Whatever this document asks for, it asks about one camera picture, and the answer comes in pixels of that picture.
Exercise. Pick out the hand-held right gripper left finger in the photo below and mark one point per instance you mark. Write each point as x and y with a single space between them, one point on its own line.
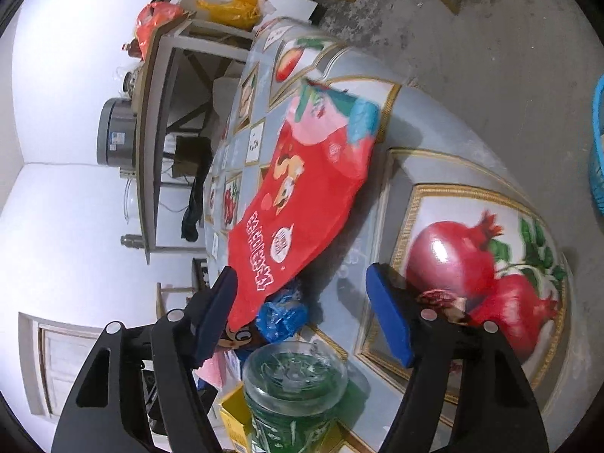
219 311

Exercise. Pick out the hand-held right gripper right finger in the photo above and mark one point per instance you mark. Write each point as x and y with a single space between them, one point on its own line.
389 316

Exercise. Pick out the red snack bag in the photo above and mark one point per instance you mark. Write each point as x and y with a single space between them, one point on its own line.
292 188

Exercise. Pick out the blue plastic basket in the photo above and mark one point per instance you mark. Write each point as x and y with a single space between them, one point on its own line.
597 174

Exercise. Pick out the pink wrapper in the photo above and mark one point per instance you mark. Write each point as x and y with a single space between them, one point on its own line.
217 370

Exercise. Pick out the blue plastic wrapper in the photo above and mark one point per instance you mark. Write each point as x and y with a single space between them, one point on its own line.
283 316

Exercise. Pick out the yellow box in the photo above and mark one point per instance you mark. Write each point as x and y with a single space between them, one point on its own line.
233 415

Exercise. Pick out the small dark canister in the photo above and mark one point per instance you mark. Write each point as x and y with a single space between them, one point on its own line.
132 241

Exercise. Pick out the white door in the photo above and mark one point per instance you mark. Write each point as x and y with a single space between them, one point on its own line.
56 363

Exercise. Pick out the fruit print tablecloth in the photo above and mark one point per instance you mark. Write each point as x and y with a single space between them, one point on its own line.
424 127

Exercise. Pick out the long white-framed table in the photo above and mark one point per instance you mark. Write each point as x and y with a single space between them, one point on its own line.
148 127

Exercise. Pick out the grey rice cooker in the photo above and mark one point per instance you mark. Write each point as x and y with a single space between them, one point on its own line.
115 132

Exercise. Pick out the white sack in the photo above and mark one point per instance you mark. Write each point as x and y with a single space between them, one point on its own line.
224 99

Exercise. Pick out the orange plastic bag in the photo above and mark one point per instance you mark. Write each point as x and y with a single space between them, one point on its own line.
153 23

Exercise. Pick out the yellow plastic bag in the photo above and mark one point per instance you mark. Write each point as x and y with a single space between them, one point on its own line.
240 0

